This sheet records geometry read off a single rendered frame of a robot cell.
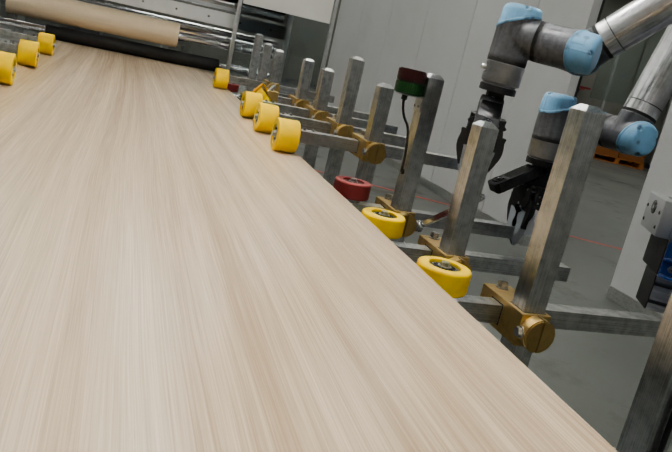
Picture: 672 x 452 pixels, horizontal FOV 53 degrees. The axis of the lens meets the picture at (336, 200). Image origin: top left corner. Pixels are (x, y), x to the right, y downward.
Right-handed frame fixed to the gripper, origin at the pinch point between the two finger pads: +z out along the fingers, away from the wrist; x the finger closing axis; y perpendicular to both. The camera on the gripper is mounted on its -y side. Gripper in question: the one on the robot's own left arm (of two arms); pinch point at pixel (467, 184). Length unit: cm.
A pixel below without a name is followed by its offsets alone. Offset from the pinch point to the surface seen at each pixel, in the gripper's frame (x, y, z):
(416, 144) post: 12.2, 5.5, -4.1
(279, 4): 110, 213, -24
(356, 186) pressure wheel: 21.5, 2.0, 7.3
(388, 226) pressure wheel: 11.6, -21.1, 7.2
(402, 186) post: 12.5, 5.0, 5.2
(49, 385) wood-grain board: 28, -94, 5
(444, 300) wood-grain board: 1, -53, 5
